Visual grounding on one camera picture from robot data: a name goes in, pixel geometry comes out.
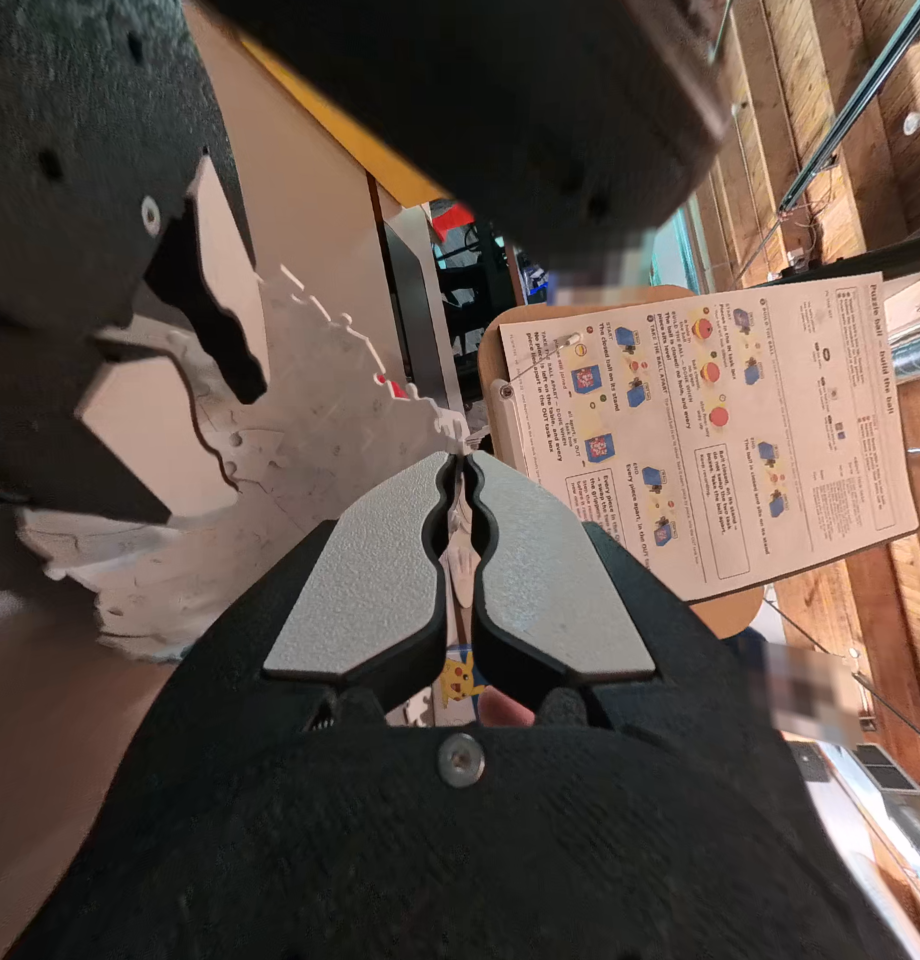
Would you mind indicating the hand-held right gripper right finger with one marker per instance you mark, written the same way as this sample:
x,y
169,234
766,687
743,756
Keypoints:
x,y
557,585

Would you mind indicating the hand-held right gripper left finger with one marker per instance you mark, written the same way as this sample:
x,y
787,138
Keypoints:
x,y
362,585

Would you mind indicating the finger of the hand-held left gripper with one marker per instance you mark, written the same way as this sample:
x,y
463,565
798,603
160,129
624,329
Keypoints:
x,y
152,435
231,255

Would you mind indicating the single white jigsaw piece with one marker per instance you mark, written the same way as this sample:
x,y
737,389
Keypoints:
x,y
460,570

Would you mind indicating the partly built puzzle ball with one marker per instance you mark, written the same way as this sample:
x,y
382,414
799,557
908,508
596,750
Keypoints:
x,y
317,450

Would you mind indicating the blue puzzle box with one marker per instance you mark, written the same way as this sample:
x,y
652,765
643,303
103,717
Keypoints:
x,y
456,675

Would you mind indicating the yellow plastic bin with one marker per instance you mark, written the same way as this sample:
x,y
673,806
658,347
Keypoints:
x,y
370,150

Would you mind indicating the instruction sheet on board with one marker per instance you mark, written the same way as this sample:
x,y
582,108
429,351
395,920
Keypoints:
x,y
730,615

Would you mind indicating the printed instruction sheet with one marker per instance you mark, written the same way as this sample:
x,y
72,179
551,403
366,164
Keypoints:
x,y
730,450

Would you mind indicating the silver ventilation duct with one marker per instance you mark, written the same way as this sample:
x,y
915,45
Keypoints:
x,y
917,349

